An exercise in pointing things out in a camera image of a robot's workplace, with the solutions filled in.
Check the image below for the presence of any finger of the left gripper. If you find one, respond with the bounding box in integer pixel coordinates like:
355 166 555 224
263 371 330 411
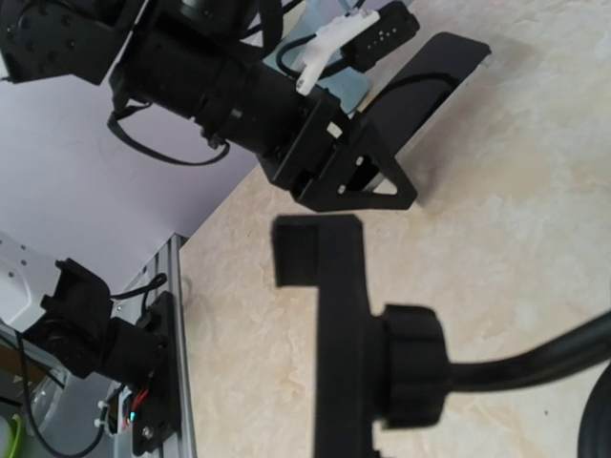
305 120 417 211

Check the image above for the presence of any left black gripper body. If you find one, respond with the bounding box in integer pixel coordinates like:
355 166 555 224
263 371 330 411
260 93 350 200

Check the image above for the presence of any black phone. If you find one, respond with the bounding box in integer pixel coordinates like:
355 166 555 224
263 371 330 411
362 32 492 190

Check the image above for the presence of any black round-base phone stand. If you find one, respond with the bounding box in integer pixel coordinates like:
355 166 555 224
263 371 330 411
271 215 610 457

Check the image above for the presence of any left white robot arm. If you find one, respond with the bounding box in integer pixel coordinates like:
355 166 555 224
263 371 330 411
1 1 419 212

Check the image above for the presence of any light blue mug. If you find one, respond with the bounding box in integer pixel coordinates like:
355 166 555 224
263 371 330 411
263 1 370 114

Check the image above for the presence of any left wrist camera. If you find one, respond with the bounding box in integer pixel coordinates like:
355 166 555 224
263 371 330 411
293 1 421 94

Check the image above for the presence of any front aluminium rail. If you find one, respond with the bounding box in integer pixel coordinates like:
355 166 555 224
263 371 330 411
111 234 198 457

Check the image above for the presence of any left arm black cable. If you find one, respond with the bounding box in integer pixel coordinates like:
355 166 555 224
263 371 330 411
107 109 233 167

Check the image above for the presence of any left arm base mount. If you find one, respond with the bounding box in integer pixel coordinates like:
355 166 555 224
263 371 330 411
16 260 181 456

